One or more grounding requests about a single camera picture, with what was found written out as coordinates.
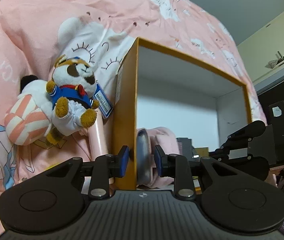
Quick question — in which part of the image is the gold rectangular box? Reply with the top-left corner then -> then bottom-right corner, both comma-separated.
192,147 -> 209,159

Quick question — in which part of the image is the pink padded case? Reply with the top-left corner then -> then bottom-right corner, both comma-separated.
136,127 -> 180,189

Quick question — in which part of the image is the pink cylindrical bottle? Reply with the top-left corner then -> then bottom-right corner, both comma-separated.
88,109 -> 109,161

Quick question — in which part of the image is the blue white tag card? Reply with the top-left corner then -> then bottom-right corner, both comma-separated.
94,83 -> 114,119

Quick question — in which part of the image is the orange cardboard box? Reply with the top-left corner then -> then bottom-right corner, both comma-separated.
112,37 -> 252,190

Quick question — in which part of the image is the raccoon sailor plush toy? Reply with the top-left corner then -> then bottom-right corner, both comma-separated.
46,55 -> 99,145

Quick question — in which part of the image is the pink striped plush ball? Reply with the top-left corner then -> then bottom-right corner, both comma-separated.
4,75 -> 53,146

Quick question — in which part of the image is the pink paper crane duvet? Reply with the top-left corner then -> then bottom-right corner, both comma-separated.
0,0 -> 265,235

